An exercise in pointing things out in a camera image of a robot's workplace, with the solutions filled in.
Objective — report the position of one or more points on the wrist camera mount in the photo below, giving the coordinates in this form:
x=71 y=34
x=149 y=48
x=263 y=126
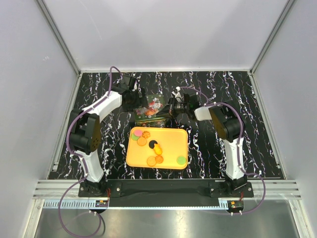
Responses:
x=176 y=93
x=136 y=85

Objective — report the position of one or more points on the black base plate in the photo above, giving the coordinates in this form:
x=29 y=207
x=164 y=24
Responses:
x=148 y=193

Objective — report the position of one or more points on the pink round cookie left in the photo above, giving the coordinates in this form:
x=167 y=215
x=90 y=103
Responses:
x=138 y=133

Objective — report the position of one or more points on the orange bear cookie centre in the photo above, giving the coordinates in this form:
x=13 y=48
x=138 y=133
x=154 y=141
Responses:
x=157 y=149

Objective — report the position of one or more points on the orange swirl cookie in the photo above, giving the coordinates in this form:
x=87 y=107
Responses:
x=146 y=135
x=159 y=159

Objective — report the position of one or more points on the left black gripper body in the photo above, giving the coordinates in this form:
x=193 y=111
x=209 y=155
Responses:
x=133 y=102

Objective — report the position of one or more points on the gold cookie tin box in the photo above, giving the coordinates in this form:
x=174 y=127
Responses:
x=150 y=122

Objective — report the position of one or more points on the tan dotted cookie front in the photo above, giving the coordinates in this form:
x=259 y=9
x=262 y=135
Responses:
x=151 y=161

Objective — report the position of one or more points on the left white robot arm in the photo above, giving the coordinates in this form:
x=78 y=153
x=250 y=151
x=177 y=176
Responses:
x=84 y=131

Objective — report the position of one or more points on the tan dotted round cookie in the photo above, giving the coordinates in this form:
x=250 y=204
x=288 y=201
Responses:
x=142 y=141

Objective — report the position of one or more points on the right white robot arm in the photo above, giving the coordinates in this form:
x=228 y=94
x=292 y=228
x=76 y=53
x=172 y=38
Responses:
x=229 y=126

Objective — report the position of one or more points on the slotted cable duct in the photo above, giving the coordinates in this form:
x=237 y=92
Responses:
x=75 y=204

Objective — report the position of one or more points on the black round cookie centre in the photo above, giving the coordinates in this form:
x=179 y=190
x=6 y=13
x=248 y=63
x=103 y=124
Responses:
x=153 y=144

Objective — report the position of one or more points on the orange swirl cookie front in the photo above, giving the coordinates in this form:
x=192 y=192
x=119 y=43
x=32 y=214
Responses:
x=159 y=159

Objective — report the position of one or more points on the green round cookie right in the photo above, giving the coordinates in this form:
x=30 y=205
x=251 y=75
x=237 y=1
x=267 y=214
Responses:
x=181 y=160

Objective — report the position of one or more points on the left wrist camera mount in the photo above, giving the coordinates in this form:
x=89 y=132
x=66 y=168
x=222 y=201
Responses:
x=136 y=85

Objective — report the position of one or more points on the green round cookie left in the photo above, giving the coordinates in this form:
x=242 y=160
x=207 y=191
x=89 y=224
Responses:
x=134 y=137

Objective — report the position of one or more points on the gold tin lid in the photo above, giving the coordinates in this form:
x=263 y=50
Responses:
x=155 y=104

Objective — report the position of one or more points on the green round cookie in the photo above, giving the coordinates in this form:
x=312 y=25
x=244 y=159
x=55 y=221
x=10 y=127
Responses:
x=181 y=160
x=134 y=137

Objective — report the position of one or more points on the yellow plastic tray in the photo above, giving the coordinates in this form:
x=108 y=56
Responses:
x=173 y=141

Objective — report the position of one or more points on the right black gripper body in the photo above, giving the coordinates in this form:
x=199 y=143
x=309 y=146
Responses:
x=180 y=107

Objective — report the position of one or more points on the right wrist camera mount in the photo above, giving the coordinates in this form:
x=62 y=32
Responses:
x=176 y=93

